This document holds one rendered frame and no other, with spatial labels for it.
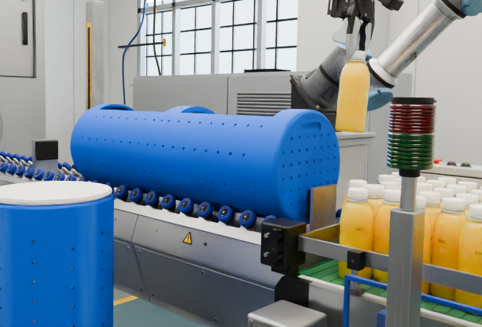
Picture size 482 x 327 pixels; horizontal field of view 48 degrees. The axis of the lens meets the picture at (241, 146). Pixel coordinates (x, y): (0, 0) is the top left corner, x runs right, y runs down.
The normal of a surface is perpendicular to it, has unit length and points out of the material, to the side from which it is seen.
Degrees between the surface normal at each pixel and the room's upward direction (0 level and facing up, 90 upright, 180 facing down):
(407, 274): 90
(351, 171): 90
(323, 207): 90
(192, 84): 90
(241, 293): 111
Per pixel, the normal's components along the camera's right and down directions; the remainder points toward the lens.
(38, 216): 0.17, 0.08
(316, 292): -0.67, 0.04
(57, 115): 0.74, 0.07
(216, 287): -0.64, 0.37
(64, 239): 0.51, 0.07
